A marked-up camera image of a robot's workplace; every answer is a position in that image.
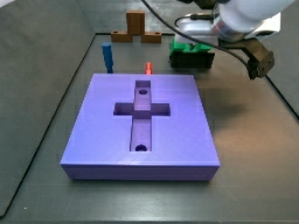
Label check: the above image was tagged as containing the green U-shaped block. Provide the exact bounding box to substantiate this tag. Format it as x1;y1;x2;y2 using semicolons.
170;39;211;54

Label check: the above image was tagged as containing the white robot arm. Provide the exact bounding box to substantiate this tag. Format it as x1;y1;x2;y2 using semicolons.
178;0;297;44

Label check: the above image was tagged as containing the purple board with cross slot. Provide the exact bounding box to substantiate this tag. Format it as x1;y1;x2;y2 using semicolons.
60;73;221;181

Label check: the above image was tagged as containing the brown T-shaped block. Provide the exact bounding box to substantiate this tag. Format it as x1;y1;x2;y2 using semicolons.
111;10;162;44

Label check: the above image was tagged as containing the red cylinder peg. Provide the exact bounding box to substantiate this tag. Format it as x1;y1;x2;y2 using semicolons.
144;62;152;74

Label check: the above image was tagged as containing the blue cylinder peg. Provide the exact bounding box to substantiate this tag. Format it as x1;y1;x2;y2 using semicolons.
102;42;114;74

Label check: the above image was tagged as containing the black angle bracket fixture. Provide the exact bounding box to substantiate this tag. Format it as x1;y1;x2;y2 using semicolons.
170;52;215;69

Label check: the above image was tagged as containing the black camera cable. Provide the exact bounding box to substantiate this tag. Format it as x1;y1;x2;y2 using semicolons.
140;0;255;73

